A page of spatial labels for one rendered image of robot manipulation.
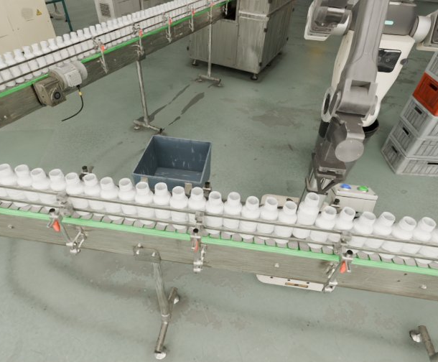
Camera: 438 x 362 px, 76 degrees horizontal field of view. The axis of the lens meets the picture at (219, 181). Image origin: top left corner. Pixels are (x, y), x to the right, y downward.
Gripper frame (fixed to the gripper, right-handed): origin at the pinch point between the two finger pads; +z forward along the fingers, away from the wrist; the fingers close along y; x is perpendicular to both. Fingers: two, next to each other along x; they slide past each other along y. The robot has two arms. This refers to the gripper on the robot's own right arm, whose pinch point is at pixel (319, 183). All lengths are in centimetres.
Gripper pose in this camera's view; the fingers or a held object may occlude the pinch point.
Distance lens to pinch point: 82.5
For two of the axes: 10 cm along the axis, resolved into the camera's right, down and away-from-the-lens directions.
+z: -0.6, 7.7, 6.4
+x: 9.9, 1.3, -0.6
